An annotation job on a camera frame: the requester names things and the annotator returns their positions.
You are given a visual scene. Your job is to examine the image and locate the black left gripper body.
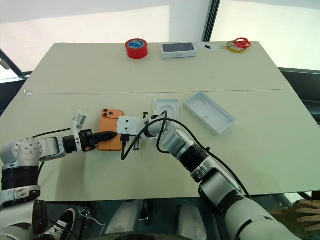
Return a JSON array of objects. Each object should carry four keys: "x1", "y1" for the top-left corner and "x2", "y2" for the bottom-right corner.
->
[{"x1": 80, "y1": 129, "x2": 99, "y2": 153}]

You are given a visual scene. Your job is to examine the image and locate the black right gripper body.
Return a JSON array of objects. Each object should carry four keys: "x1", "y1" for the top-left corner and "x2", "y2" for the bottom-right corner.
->
[{"x1": 133, "y1": 111, "x2": 149, "y2": 152}]

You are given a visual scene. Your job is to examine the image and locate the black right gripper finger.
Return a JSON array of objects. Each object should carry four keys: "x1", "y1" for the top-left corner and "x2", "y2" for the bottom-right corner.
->
[{"x1": 120, "y1": 133, "x2": 131, "y2": 151}]

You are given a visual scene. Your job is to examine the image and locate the orange smartphone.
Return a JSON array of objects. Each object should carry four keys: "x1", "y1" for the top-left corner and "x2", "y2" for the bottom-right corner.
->
[{"x1": 96, "y1": 107, "x2": 126, "y2": 152}]

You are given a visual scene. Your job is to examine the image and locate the white phone box base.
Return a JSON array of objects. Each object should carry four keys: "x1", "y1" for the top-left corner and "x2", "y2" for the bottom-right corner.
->
[{"x1": 153, "y1": 98, "x2": 181, "y2": 124}]

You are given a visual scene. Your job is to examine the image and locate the white phone box lid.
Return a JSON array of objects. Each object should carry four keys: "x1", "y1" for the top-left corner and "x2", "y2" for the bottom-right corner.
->
[{"x1": 183, "y1": 90, "x2": 237, "y2": 137}]

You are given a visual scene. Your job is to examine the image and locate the closed printed phone box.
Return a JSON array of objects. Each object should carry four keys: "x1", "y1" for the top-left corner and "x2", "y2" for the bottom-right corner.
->
[{"x1": 160, "y1": 41, "x2": 199, "y2": 60}]

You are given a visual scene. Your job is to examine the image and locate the bystander bare hand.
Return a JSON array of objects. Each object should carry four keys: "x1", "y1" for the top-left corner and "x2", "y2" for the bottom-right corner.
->
[{"x1": 295, "y1": 199, "x2": 320, "y2": 224}]

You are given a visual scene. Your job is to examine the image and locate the white robot leg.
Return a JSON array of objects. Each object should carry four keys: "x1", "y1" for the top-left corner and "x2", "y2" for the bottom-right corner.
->
[
  {"x1": 104, "y1": 199, "x2": 144, "y2": 236},
  {"x1": 176, "y1": 200, "x2": 209, "y2": 240}
]

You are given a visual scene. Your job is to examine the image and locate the black and white sneaker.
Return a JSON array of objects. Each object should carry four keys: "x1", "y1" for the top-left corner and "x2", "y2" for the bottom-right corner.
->
[{"x1": 40, "y1": 208, "x2": 77, "y2": 240}]

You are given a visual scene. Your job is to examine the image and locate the black rounded robot pad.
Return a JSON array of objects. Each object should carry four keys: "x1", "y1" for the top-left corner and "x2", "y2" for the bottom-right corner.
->
[{"x1": 32, "y1": 199, "x2": 49, "y2": 236}]

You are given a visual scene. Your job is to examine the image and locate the red tape roll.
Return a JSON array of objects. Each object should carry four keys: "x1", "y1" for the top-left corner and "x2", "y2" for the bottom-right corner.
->
[{"x1": 124, "y1": 38, "x2": 149, "y2": 60}]

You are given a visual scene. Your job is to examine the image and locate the dark metal stand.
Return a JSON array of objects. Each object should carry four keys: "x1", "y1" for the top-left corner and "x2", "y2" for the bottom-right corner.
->
[{"x1": 0, "y1": 48, "x2": 34, "y2": 117}]

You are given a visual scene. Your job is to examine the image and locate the yellow tape roll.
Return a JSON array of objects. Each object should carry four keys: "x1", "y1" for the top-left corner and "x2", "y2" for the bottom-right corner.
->
[{"x1": 226, "y1": 41, "x2": 247, "y2": 54}]

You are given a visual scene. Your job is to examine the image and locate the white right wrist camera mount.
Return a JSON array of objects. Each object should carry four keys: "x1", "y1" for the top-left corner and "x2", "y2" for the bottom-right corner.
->
[{"x1": 116, "y1": 115, "x2": 151, "y2": 137}]

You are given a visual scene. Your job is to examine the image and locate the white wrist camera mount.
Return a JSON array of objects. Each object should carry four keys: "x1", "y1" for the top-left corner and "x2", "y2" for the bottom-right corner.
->
[
  {"x1": 116, "y1": 115, "x2": 151, "y2": 137},
  {"x1": 70, "y1": 109, "x2": 89, "y2": 153}
]

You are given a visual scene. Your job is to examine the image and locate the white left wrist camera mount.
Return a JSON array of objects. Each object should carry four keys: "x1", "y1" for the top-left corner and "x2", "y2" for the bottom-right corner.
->
[{"x1": 70, "y1": 109, "x2": 89, "y2": 153}]

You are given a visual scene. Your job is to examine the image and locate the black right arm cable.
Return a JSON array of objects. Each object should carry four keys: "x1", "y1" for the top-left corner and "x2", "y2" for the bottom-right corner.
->
[{"x1": 120, "y1": 110, "x2": 252, "y2": 200}]

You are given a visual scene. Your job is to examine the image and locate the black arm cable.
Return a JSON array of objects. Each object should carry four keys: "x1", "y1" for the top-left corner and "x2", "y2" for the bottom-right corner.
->
[
  {"x1": 31, "y1": 127, "x2": 74, "y2": 176},
  {"x1": 120, "y1": 110, "x2": 252, "y2": 200}
]

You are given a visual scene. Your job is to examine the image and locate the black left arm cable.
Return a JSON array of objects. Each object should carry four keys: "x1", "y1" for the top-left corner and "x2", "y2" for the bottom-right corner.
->
[{"x1": 31, "y1": 127, "x2": 74, "y2": 176}]

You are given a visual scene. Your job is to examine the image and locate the thin white floor cable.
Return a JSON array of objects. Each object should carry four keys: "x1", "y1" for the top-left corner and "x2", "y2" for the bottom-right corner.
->
[{"x1": 78, "y1": 205, "x2": 107, "y2": 227}]

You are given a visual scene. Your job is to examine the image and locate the dark window frame post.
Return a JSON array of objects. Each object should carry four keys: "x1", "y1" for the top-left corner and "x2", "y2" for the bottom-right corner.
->
[{"x1": 202, "y1": 0, "x2": 221, "y2": 43}]

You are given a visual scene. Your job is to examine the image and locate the red-handled scissors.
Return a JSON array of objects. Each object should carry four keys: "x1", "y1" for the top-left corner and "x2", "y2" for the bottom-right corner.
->
[{"x1": 219, "y1": 37, "x2": 252, "y2": 49}]

